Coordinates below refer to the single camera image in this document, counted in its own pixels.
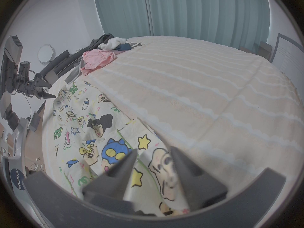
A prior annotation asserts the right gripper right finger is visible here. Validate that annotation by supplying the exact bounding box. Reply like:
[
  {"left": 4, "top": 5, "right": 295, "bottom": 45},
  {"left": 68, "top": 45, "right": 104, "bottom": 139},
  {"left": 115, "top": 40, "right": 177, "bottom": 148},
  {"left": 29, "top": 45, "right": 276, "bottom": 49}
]
[{"left": 170, "top": 147, "right": 228, "bottom": 211}]

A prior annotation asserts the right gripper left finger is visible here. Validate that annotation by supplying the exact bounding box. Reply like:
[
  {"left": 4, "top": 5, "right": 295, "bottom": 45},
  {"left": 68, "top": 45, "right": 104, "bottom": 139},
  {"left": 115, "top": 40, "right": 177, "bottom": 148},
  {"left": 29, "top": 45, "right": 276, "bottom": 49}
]
[{"left": 82, "top": 149, "right": 138, "bottom": 212}]

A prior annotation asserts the white printed pyjama top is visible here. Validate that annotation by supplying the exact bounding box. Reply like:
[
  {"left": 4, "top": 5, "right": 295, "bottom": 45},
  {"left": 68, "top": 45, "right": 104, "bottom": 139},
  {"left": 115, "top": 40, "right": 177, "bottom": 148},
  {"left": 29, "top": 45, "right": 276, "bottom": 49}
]
[{"left": 41, "top": 80, "right": 190, "bottom": 217}]

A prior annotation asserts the dark grey dressing table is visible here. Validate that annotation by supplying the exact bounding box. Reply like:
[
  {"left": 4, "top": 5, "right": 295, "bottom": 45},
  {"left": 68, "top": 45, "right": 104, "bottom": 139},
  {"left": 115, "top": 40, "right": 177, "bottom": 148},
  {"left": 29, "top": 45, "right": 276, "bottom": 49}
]
[{"left": 39, "top": 50, "right": 72, "bottom": 80}]

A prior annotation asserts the round white-framed mirror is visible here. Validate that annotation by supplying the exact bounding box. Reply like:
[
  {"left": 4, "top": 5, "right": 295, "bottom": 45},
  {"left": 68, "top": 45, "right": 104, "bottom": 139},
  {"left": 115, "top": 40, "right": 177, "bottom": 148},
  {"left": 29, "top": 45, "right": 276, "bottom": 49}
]
[{"left": 38, "top": 44, "right": 54, "bottom": 64}]

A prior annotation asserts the pale grey knitted garment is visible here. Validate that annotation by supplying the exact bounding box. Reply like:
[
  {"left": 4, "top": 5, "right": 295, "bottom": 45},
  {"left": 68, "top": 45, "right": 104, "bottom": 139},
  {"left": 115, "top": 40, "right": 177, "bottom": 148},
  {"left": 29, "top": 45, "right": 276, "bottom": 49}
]
[{"left": 64, "top": 60, "right": 84, "bottom": 84}]

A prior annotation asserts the dark grey chest of drawers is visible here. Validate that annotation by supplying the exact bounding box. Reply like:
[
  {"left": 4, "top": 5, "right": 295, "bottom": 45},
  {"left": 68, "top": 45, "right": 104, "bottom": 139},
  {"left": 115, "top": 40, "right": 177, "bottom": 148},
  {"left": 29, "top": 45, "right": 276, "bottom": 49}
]
[{"left": 69, "top": 47, "right": 92, "bottom": 62}]

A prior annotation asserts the pink garment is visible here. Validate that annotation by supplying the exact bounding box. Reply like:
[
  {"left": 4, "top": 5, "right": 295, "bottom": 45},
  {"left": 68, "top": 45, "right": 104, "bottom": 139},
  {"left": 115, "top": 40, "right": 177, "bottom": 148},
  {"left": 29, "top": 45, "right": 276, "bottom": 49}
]
[{"left": 80, "top": 49, "right": 117, "bottom": 76}]

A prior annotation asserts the black garment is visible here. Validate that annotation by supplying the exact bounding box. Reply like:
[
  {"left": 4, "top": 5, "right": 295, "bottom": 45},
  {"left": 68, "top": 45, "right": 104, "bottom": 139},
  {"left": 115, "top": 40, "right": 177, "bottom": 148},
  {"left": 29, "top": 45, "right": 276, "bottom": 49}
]
[{"left": 89, "top": 33, "right": 115, "bottom": 50}]

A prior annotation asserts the white garment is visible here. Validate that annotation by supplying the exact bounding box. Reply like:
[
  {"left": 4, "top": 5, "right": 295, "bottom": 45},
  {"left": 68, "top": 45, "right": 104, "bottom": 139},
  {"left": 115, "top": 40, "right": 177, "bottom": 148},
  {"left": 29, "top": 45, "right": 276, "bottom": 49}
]
[{"left": 98, "top": 38, "right": 144, "bottom": 50}]

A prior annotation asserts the blue-green curtain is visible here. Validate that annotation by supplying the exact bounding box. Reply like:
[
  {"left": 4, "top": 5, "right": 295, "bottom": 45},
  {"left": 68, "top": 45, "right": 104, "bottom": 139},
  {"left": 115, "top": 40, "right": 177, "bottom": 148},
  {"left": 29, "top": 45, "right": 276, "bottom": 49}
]
[
  {"left": 144, "top": 0, "right": 272, "bottom": 49},
  {"left": 91, "top": 0, "right": 152, "bottom": 38}
]

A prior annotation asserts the bed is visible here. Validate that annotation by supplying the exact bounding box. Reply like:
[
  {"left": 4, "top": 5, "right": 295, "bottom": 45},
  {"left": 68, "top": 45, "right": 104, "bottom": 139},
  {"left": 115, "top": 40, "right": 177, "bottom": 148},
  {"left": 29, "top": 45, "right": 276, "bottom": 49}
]
[{"left": 41, "top": 33, "right": 304, "bottom": 217}]

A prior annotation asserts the grey bedside table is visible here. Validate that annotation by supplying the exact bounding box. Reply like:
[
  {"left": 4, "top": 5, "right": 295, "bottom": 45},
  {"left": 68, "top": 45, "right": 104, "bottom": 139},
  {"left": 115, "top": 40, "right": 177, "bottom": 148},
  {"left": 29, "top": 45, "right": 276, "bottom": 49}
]
[{"left": 239, "top": 41, "right": 273, "bottom": 61}]

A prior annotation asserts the black cable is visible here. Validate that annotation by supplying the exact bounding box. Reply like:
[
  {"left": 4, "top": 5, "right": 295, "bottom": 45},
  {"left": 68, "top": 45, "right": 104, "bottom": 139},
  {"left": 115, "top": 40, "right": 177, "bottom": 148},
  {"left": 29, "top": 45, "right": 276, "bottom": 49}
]
[{"left": 24, "top": 95, "right": 34, "bottom": 119}]

